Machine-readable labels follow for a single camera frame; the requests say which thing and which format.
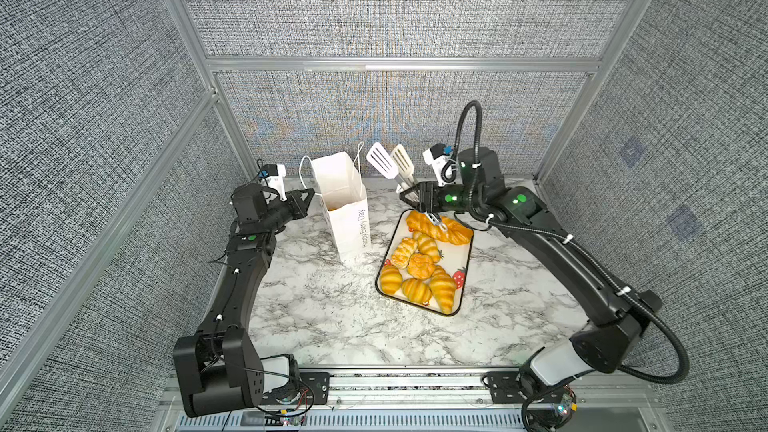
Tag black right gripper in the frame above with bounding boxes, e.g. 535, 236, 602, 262
400, 179, 487, 217

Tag white and steel tongs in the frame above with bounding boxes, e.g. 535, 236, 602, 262
365, 142, 450, 236

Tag white paper gift bag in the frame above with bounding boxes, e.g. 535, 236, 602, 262
298, 141, 371, 266

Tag pale braided bread roll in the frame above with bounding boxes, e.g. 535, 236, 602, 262
390, 237, 418, 269

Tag large striped croissant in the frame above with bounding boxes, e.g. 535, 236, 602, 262
428, 266, 457, 315

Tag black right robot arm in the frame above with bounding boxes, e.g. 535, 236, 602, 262
400, 100, 691, 400

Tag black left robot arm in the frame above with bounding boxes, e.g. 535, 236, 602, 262
173, 182, 315, 417

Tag long twisted bread loaf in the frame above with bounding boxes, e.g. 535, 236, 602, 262
406, 211, 474, 245

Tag small striped croissant upper middle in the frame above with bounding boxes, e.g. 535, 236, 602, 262
413, 232, 442, 263

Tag white strawberry tray black rim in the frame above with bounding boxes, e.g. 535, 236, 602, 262
374, 211, 474, 317

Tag striped croissant bottom left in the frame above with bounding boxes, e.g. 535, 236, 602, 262
379, 264, 403, 295

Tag striped croissant bottom middle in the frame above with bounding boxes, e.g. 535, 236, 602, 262
401, 278, 432, 306

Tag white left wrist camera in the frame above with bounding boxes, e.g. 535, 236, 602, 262
257, 163, 287, 200

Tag aluminium frame struts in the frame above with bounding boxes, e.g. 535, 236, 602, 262
1, 0, 628, 429

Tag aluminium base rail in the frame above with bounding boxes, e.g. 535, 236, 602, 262
150, 366, 673, 431

